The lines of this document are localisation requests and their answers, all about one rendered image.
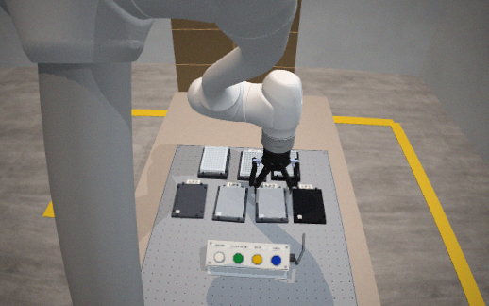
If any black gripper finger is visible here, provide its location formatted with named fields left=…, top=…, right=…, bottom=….
left=249, top=157, right=274, bottom=203
left=278, top=158, right=299, bottom=203

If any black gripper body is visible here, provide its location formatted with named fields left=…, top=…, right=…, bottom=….
left=261, top=148, right=291, bottom=172

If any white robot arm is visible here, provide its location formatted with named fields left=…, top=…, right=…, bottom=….
left=0, top=0, right=303, bottom=306

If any white button panel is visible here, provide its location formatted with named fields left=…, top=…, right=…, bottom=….
left=206, top=233, right=305, bottom=280

